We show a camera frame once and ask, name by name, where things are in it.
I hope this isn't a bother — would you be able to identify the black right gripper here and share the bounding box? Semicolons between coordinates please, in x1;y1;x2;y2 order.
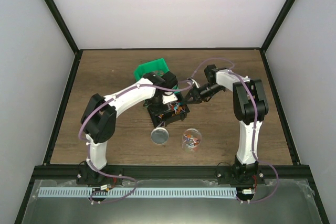
182;83;224;105

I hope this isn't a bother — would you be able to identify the black bin with lollipops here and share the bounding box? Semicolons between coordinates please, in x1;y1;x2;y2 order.
149;92;190;127

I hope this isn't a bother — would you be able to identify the green bin with lollipops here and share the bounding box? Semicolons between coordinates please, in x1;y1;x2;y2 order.
172;84;180;93

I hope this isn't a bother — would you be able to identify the silver metal jar lid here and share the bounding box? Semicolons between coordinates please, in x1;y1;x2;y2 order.
150;127;169;145

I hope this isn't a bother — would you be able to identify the green bin with star candies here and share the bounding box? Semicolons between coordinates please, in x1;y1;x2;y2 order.
134;58;169;81

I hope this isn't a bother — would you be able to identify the clear plastic jar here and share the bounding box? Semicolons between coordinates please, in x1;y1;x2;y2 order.
182;128;202;152

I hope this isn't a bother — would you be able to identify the silver metal scoop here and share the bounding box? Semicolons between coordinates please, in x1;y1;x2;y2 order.
164;102;183;115

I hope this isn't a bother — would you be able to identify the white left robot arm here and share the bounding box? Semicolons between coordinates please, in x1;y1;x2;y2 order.
78;71;182;184

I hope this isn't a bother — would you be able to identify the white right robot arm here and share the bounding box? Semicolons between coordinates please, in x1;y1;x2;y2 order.
183;65;269;184

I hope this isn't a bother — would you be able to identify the light blue slotted strip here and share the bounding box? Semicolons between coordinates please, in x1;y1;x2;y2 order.
38;187;237;199

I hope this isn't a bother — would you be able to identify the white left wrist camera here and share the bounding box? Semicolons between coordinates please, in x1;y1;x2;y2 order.
162;92;178;104

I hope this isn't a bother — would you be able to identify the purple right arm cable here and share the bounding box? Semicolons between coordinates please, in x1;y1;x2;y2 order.
190;58;280;204

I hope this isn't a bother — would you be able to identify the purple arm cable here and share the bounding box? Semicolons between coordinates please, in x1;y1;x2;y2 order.
190;58;280;204
78;79;195;205

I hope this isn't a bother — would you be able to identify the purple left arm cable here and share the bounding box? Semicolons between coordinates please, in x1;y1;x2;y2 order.
78;79;195;205

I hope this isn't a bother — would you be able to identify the black front mounting rail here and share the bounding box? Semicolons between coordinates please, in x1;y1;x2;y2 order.
34;165;310;186

